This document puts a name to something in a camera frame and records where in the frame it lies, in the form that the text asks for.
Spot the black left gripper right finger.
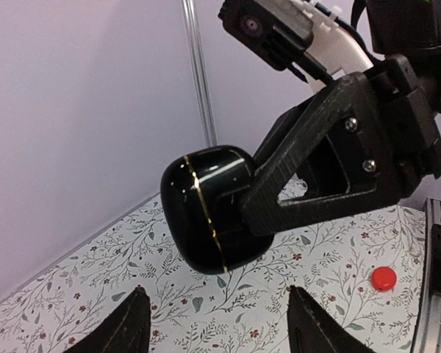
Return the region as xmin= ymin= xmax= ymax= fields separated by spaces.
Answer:
xmin=287 ymin=286 xmax=371 ymax=353

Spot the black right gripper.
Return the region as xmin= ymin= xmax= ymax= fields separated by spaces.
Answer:
xmin=240 ymin=54 xmax=441 ymax=235

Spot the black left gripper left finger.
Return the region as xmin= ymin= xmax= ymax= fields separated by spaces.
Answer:
xmin=70 ymin=288 xmax=151 ymax=353

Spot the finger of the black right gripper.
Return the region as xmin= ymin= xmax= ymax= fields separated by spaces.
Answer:
xmin=254 ymin=99 xmax=312 ymax=162

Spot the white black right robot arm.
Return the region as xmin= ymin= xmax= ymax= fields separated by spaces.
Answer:
xmin=239 ymin=1 xmax=441 ymax=236

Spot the floral patterned table mat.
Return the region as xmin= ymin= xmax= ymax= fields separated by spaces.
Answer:
xmin=0 ymin=197 xmax=426 ymax=352

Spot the red round bottle cap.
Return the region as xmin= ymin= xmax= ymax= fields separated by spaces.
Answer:
xmin=370 ymin=266 xmax=398 ymax=292

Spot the white right camera bracket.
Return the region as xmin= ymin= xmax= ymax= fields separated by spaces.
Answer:
xmin=275 ymin=1 xmax=373 ymax=93

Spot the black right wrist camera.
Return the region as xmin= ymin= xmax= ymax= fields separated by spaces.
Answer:
xmin=218 ymin=1 xmax=314 ymax=71

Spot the aluminium back left post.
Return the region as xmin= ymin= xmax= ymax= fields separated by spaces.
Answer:
xmin=181 ymin=0 xmax=218 ymax=147

